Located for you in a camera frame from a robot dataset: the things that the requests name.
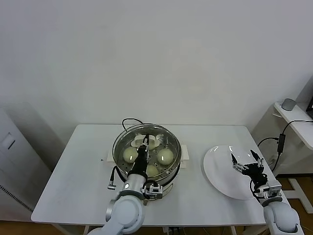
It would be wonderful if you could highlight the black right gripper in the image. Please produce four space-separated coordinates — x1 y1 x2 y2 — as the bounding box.
230 149 268 187

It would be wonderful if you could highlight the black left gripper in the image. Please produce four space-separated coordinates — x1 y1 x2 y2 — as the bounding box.
133 133 151 176

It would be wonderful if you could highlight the round glass pot lid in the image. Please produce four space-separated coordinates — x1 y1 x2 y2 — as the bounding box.
112 124 183 181

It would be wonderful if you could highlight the perforated steel steamer basket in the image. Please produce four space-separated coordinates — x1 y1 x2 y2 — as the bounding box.
106 125 191 189

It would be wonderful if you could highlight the round white plate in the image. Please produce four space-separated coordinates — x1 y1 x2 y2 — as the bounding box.
202 145 266 200

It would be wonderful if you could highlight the black power adapter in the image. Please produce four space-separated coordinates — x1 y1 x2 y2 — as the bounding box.
277 134 286 154

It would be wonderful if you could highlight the cream electric cooker base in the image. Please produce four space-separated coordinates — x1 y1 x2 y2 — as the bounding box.
106 144 191 205

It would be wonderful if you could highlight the white side desk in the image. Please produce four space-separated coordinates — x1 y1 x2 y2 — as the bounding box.
273 101 313 149

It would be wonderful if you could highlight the grey cylinder object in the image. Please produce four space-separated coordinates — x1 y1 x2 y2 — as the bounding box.
281 98 296 111

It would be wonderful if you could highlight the dark monitor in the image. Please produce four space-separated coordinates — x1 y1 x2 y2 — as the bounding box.
297 75 313 114

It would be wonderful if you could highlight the white floor cabinet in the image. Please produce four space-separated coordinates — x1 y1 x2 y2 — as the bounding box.
0 107 53 213

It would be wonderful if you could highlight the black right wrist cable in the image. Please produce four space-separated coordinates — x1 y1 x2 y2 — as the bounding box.
248 180 261 203

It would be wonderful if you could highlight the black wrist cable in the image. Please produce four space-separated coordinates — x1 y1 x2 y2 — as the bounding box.
248 180 261 203
107 165 128 190

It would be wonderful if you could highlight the thin black cable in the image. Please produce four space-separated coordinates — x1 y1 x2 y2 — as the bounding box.
257 137 279 149
283 119 313 135
271 152 281 172

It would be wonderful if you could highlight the black cooker power cord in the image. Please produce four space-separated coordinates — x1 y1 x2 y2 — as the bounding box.
122 118 145 134

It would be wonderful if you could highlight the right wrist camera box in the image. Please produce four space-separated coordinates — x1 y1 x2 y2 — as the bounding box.
263 181 282 199

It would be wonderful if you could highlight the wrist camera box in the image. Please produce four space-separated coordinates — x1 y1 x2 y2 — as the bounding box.
142 182 164 200
263 181 282 199

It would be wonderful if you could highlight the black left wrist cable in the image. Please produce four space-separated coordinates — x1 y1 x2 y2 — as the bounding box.
107 165 128 190

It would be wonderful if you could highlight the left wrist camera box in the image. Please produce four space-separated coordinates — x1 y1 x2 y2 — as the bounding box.
142 182 164 200

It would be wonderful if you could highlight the white desk base frame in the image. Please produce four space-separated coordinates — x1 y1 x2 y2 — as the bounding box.
288 177 313 213

